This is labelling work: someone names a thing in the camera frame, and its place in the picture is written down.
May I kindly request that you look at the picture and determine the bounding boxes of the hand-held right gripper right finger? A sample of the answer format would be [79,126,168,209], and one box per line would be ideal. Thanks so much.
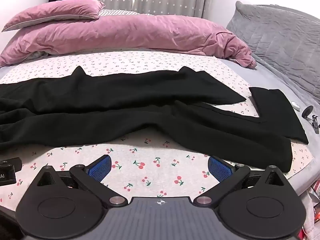
[193,156,284,207]

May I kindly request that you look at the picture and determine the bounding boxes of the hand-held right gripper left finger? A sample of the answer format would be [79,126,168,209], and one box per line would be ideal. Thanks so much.
[37,154,127,207]

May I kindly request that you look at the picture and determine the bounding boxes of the black pants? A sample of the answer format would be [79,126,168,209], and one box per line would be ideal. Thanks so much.
[0,66,309,174]

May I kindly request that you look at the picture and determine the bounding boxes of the cherry print bed sheet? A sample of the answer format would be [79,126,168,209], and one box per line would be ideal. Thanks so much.
[0,50,315,205]

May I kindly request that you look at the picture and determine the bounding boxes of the grey bed sheet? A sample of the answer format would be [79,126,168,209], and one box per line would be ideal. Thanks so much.
[220,56,320,205]

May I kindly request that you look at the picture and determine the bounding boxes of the red printed packaging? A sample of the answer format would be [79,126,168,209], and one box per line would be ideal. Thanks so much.
[301,179,320,240]

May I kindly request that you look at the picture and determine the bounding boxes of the pink duvet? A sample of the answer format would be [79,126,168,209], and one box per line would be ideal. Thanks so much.
[0,14,257,68]

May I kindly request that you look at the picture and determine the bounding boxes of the grey quilted headboard cover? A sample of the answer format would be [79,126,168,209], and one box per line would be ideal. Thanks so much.
[226,1,320,103]

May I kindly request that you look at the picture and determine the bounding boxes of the striped pillow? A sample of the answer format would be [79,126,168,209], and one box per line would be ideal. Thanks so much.
[96,9,143,18]

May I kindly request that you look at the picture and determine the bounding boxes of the pink pillow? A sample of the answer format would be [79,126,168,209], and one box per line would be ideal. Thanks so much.
[2,0,105,32]

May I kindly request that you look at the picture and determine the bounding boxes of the black clamp mount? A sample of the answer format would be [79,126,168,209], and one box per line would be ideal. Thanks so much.
[302,106,320,134]

